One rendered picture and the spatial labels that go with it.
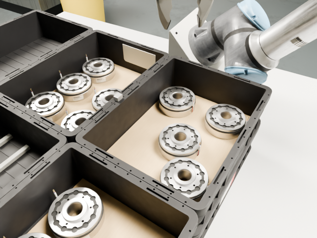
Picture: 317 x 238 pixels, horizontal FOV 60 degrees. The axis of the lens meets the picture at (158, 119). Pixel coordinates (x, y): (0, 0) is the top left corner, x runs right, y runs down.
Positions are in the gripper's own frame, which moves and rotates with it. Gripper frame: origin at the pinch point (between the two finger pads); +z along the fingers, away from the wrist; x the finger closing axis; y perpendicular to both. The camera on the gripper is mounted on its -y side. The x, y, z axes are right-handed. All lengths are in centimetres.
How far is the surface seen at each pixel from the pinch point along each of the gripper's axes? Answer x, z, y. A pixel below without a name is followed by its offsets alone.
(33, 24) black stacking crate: 43, 26, 63
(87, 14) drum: 40, 92, 225
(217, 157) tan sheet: -9.2, 31.9, -4.5
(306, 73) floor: -144, 116, 133
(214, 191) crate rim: -2.5, 21.9, -19.1
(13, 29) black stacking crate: 48, 25, 57
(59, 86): 30.0, 28.7, 25.4
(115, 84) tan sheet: 13.9, 32.0, 28.2
